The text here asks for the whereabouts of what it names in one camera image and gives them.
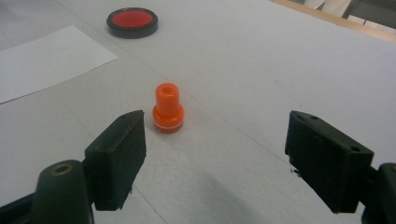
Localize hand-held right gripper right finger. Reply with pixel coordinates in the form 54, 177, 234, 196
284, 110, 375, 215

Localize orange stamp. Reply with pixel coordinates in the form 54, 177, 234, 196
151, 82, 185, 134

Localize white table cover sheet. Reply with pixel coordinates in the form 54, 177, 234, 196
0, 0, 396, 224

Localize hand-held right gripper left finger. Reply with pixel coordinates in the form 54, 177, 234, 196
84, 109, 148, 212

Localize white paper sheet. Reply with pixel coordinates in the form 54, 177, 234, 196
0, 24, 120, 105

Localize red ink pad black case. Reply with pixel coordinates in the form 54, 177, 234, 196
106, 7, 159, 40

